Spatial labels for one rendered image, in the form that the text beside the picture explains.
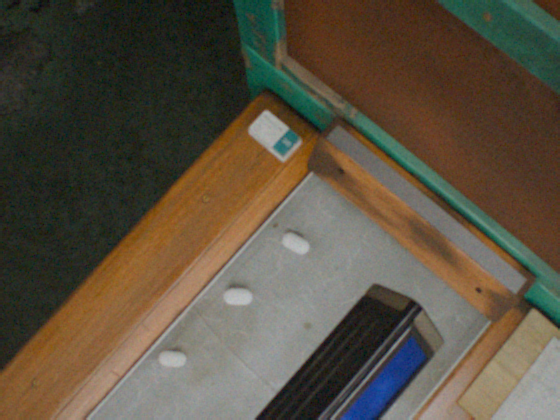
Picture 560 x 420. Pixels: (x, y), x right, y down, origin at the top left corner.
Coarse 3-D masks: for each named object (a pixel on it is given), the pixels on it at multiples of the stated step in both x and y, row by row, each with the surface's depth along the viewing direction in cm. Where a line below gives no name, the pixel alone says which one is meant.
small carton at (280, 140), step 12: (264, 120) 101; (276, 120) 101; (252, 132) 101; (264, 132) 100; (276, 132) 100; (288, 132) 100; (264, 144) 101; (276, 144) 100; (288, 144) 100; (276, 156) 101; (288, 156) 101
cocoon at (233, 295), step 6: (234, 288) 98; (240, 288) 98; (228, 294) 98; (234, 294) 98; (240, 294) 98; (246, 294) 98; (228, 300) 98; (234, 300) 98; (240, 300) 98; (246, 300) 98
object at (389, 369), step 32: (384, 288) 66; (352, 320) 66; (384, 320) 62; (416, 320) 62; (320, 352) 65; (352, 352) 62; (384, 352) 61; (416, 352) 64; (288, 384) 65; (320, 384) 62; (352, 384) 60; (384, 384) 63; (256, 416) 65; (288, 416) 62; (320, 416) 60; (352, 416) 62
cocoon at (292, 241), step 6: (288, 234) 100; (294, 234) 100; (282, 240) 100; (288, 240) 99; (294, 240) 99; (300, 240) 99; (288, 246) 100; (294, 246) 99; (300, 246) 99; (306, 246) 99; (300, 252) 99
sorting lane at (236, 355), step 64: (320, 192) 103; (256, 256) 101; (320, 256) 101; (384, 256) 100; (192, 320) 99; (256, 320) 99; (320, 320) 99; (448, 320) 98; (128, 384) 97; (192, 384) 97; (256, 384) 97
